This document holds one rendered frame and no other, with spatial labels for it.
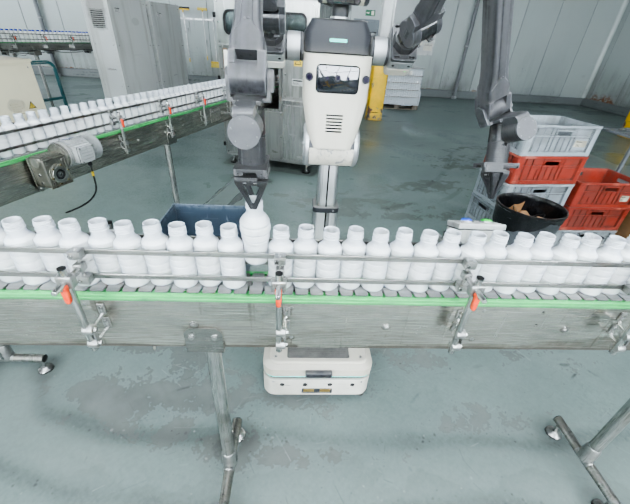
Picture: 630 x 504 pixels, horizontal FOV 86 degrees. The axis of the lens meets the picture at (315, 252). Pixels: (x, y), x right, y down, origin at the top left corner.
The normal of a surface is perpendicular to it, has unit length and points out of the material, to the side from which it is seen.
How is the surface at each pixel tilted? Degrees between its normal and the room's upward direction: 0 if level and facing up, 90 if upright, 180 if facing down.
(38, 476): 0
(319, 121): 90
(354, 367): 31
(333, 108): 90
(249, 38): 58
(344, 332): 90
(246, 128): 90
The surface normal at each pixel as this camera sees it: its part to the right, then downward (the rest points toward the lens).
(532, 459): 0.06, -0.84
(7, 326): 0.04, 0.54
